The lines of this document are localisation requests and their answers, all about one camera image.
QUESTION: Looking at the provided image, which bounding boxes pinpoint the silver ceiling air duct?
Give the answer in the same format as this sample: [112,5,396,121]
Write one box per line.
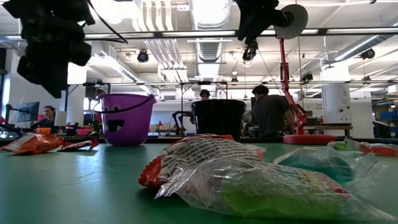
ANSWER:
[189,0,233,63]

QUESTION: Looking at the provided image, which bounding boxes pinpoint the orange white printed candy pack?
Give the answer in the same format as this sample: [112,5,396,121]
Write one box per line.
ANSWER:
[138,134,264,190]

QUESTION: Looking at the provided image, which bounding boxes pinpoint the red candy pack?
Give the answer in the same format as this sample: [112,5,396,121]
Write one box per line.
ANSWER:
[58,138,100,152]
[357,143,398,157]

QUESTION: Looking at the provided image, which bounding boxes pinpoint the white box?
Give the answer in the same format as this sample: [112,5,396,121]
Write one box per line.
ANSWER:
[54,110,67,128]

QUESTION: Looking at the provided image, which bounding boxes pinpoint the green table mat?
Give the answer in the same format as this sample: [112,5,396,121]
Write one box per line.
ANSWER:
[0,142,398,224]

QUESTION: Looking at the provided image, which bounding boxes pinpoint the white ceiling pipes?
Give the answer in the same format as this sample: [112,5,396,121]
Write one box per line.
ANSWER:
[132,0,190,82]

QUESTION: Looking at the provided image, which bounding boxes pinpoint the purple face bucket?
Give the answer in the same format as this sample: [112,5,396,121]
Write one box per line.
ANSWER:
[96,93,157,147]

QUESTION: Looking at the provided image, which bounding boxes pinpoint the red desk lamp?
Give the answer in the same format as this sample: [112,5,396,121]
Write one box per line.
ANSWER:
[273,3,337,146]

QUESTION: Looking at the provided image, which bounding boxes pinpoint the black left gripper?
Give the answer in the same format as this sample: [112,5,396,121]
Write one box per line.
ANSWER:
[17,18,93,99]

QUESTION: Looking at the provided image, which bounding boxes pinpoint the white round column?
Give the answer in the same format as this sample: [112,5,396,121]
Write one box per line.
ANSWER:
[321,62,353,124]

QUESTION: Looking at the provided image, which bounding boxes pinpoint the black office chair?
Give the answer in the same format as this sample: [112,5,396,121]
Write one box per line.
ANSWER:
[373,120,392,139]

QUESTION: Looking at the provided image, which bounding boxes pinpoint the clear teal candy bag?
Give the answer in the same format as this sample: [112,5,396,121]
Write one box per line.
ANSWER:
[272,146,389,184]

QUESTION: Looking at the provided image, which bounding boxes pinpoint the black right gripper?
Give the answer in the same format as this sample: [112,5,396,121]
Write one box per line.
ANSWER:
[234,0,292,44]

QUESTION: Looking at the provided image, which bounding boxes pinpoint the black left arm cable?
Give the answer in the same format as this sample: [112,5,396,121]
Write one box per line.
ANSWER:
[83,0,129,44]

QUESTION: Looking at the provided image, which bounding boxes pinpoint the black bucket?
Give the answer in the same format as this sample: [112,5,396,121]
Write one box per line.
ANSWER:
[191,99,247,142]

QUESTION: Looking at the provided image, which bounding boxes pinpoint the black aluminium table frame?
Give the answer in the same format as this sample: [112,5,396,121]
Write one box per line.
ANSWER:
[0,136,398,146]

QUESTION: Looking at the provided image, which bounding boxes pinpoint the wooden desk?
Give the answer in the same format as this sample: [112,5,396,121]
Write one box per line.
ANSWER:
[313,124,354,131]

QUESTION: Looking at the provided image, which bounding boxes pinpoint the black overhead light bar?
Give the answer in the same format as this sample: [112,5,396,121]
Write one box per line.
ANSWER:
[83,27,398,40]

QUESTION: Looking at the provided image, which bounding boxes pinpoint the grey computer monitor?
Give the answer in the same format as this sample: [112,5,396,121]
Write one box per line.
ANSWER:
[17,101,40,123]

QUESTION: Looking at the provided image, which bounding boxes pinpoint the blue storage shelf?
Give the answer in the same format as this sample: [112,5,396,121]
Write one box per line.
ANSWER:
[374,101,398,121]

